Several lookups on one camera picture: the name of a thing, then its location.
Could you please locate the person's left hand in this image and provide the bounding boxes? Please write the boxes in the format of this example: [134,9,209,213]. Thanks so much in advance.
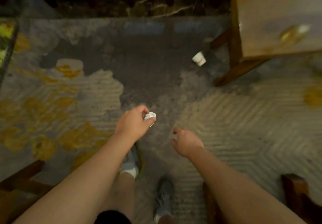
[114,105,156,142]

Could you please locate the person's right hand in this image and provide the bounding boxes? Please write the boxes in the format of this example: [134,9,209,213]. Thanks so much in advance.
[170,127,205,159]

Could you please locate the white paper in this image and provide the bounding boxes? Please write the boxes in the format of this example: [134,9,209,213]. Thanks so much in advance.
[143,112,157,128]

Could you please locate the person's left forearm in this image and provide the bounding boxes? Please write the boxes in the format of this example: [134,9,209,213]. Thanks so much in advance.
[13,132,138,224]

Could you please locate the person's right forearm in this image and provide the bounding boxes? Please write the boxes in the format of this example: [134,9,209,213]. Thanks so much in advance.
[187,146,307,224]

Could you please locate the person's left grey shoe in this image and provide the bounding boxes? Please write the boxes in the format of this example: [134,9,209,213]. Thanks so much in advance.
[121,144,145,172]

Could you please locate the person's grey shoe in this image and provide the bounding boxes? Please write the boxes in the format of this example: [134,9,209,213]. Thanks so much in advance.
[154,175,175,222]
[121,144,145,172]

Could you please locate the person's left white sock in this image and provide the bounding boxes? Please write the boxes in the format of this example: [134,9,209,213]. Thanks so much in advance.
[120,165,139,179]

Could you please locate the person's right grey shoe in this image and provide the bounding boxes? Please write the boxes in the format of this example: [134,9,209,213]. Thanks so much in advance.
[154,175,175,222]

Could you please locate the person's left leg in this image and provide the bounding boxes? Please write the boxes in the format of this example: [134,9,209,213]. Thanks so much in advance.
[101,173,136,224]

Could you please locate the person's leg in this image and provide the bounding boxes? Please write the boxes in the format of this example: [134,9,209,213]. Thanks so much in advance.
[157,214,178,224]
[101,173,136,224]

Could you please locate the person's right leg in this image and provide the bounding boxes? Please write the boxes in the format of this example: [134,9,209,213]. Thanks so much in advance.
[157,214,178,224]

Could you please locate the white paper cup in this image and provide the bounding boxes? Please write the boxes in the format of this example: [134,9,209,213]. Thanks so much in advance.
[192,51,207,67]

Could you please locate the black shorts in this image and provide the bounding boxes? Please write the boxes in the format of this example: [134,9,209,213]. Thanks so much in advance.
[94,210,132,224]

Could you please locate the wooden furniture leg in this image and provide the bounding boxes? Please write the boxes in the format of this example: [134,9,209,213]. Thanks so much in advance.
[281,173,322,224]

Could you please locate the wooden side table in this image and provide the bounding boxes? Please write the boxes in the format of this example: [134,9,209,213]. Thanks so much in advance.
[210,0,322,87]

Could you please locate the yellow and white wrapper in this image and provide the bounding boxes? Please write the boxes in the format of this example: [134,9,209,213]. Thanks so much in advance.
[279,24,312,45]

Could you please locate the wooden chair frame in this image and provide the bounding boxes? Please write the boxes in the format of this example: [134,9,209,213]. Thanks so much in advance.
[0,159,54,224]

